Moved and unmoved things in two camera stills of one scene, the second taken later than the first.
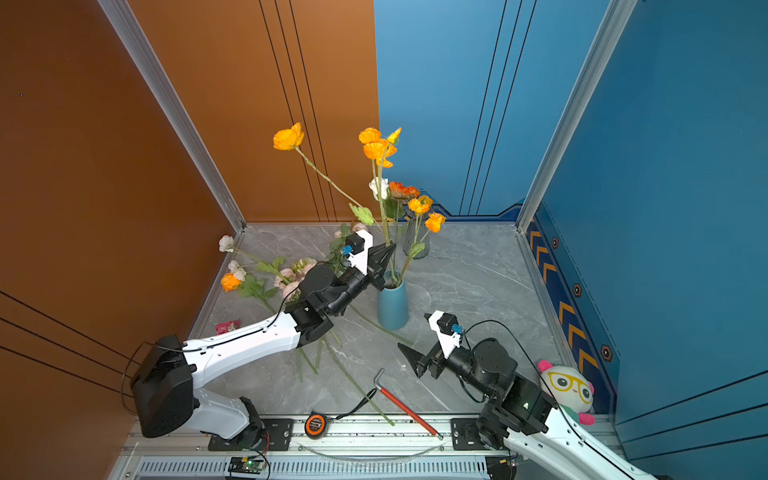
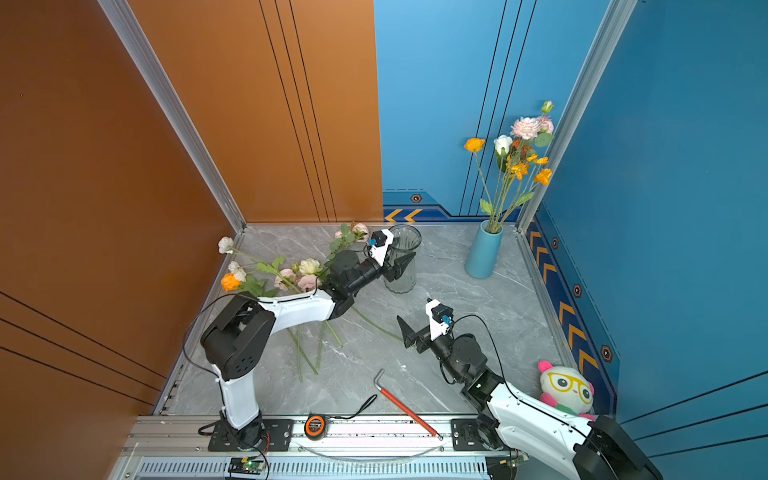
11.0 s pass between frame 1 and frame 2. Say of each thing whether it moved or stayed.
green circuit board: stayed
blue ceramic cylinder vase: moved
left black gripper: moved
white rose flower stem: moved
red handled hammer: stayed
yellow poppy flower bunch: moved
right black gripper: moved
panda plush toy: stayed
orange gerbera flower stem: moved
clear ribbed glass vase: moved
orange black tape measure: stayed
